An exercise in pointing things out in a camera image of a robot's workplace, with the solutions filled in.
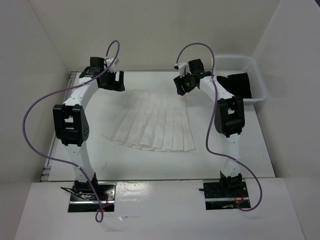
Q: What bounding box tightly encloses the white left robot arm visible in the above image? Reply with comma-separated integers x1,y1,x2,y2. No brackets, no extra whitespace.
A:
52,57,125,200

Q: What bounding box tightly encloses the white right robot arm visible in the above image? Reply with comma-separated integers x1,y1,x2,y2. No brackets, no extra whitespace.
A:
173,59,245,198

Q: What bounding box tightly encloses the white plastic laundry basket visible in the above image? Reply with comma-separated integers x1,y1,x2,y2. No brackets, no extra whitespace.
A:
213,55,267,104

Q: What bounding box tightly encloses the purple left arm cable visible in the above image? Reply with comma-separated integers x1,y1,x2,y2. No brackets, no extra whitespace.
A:
21,40,121,223

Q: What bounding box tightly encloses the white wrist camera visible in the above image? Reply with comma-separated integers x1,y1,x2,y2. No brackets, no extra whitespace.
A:
174,62,188,77
104,57,119,73

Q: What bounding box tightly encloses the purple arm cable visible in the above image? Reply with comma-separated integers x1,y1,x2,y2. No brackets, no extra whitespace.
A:
21,40,121,223
176,43,263,213

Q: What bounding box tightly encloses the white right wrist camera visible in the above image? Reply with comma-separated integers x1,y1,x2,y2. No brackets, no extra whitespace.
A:
174,62,188,77

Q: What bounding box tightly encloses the white pleated skirt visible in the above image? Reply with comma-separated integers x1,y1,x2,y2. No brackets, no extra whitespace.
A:
102,89,196,152

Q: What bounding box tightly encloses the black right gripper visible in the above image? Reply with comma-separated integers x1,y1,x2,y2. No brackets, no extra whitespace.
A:
173,70,196,96

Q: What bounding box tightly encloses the black skirt in basket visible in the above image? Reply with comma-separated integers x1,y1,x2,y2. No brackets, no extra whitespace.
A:
217,73,252,99

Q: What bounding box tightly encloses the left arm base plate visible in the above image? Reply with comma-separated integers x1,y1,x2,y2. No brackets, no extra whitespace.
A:
61,182,117,213

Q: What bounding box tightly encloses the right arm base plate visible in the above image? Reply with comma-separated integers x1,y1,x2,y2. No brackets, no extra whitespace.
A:
198,180,251,211

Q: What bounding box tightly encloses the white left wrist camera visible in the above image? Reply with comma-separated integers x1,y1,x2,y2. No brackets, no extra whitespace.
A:
104,57,119,73

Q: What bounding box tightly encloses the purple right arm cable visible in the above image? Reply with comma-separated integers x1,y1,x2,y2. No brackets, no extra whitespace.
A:
176,43,263,213

